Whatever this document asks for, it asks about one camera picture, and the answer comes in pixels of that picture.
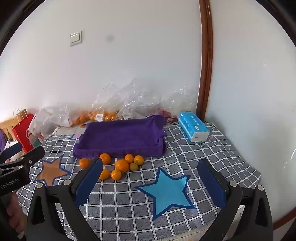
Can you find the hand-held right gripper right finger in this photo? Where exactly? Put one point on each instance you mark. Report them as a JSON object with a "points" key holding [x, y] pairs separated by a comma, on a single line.
{"points": [[211, 185]]}

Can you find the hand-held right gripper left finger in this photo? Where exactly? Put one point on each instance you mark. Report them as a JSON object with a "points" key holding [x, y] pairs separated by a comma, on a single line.
{"points": [[89, 183]]}

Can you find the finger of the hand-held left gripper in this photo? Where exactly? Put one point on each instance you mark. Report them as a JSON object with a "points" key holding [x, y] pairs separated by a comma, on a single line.
{"points": [[27, 160], [12, 148]]}

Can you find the orange mandarin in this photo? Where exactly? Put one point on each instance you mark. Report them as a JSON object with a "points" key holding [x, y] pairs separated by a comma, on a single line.
{"points": [[121, 166], [116, 175], [129, 158], [139, 160], [105, 174], [105, 159], [84, 163]]}

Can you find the small yellow-green fruit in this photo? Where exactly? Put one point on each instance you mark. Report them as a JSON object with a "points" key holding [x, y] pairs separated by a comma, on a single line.
{"points": [[134, 167]]}

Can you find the purple towel covered tray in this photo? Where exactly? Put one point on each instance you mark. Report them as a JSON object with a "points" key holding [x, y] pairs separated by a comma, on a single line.
{"points": [[120, 136]]}

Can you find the clear bag of red fruits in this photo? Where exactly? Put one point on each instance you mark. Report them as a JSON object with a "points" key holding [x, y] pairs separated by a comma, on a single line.
{"points": [[175, 102]]}

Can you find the person's left hand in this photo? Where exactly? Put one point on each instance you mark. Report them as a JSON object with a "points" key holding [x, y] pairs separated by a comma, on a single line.
{"points": [[16, 213]]}

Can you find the red paper bag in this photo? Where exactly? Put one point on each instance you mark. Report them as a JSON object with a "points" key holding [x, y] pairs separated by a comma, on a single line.
{"points": [[22, 135]]}

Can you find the light wooden furniture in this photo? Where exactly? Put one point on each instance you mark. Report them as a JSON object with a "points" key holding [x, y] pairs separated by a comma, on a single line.
{"points": [[5, 128]]}

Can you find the white plastic bag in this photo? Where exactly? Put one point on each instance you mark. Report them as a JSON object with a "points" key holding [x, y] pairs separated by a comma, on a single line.
{"points": [[40, 125]]}

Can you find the grey checked star blanket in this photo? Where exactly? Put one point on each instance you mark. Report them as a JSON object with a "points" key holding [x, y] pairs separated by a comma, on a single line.
{"points": [[129, 208]]}

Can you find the white printed flat box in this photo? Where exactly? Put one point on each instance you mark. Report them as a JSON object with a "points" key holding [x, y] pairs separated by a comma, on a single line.
{"points": [[67, 131]]}

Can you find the blue tissue pack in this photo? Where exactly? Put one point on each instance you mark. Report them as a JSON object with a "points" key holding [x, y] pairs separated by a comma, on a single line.
{"points": [[193, 126]]}

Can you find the clear bag of small mandarins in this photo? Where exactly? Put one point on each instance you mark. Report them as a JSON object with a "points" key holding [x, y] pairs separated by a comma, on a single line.
{"points": [[79, 120]]}

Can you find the clear bag of brown longans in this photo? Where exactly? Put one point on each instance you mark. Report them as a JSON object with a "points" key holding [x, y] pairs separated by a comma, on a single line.
{"points": [[136, 102]]}

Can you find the white light switch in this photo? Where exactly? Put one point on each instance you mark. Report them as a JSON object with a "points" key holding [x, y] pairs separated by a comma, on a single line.
{"points": [[75, 38]]}

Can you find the brown wooden door frame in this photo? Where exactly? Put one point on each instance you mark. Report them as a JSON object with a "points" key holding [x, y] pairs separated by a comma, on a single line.
{"points": [[205, 58]]}

